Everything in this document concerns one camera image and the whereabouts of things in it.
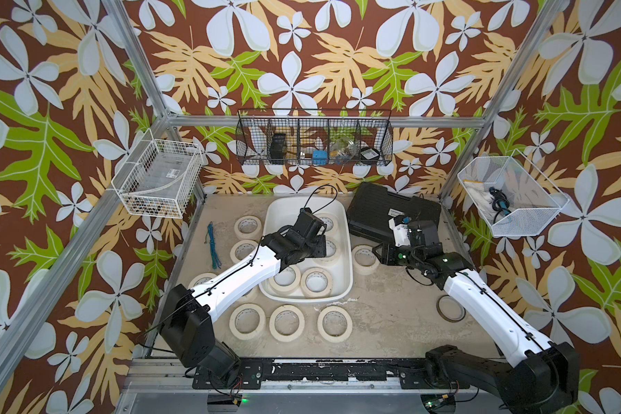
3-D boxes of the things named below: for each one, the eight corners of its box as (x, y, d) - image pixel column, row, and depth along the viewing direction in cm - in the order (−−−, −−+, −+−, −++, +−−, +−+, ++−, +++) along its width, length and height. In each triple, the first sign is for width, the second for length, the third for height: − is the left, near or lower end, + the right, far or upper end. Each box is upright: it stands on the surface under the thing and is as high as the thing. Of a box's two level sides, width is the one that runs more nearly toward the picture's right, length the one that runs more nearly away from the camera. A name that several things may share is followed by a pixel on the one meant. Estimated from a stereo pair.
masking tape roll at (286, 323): (269, 341, 82) (267, 339, 79) (272, 308, 88) (271, 304, 86) (304, 341, 82) (304, 339, 79) (305, 308, 88) (304, 304, 86)
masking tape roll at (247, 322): (228, 340, 82) (225, 337, 80) (234, 307, 89) (232, 304, 86) (263, 340, 82) (262, 337, 80) (266, 307, 89) (265, 304, 86)
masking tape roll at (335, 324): (318, 342, 82) (318, 340, 79) (317, 309, 89) (317, 305, 86) (352, 342, 82) (353, 340, 79) (349, 309, 89) (350, 305, 86)
